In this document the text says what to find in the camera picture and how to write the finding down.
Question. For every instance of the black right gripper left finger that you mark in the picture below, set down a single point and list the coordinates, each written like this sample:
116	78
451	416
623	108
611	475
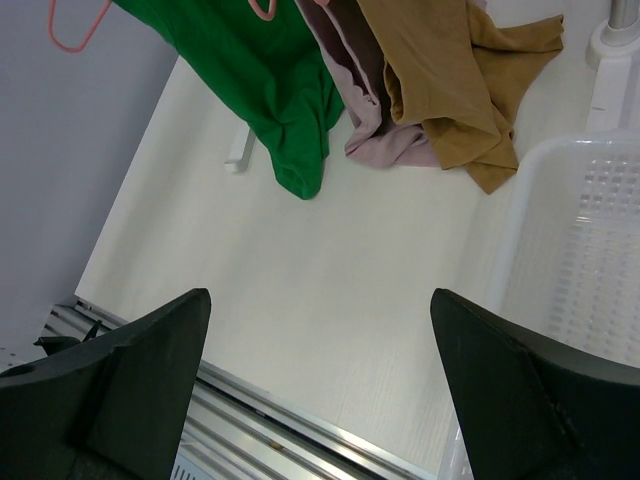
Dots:
112	407

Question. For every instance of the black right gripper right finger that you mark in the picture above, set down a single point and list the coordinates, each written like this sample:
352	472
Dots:
530	407

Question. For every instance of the green tank top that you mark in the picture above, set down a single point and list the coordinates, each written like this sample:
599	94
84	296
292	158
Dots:
270	74

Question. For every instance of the pink hanger of green top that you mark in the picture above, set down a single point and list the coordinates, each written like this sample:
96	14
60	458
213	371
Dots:
71	24

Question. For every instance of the mauve pink tank top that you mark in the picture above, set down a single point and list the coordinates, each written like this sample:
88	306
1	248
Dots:
356	63

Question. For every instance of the tan brown tank top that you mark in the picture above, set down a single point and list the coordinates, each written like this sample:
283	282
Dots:
449	69

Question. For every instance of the pink hanger of mauve top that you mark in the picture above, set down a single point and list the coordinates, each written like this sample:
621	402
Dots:
269	13

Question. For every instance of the white plastic basket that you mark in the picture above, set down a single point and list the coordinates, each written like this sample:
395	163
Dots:
568	261

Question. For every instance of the white clothes rack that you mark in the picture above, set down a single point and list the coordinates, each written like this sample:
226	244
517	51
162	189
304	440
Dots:
618	32

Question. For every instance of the aluminium front rail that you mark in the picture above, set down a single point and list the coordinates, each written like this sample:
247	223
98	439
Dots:
233	430

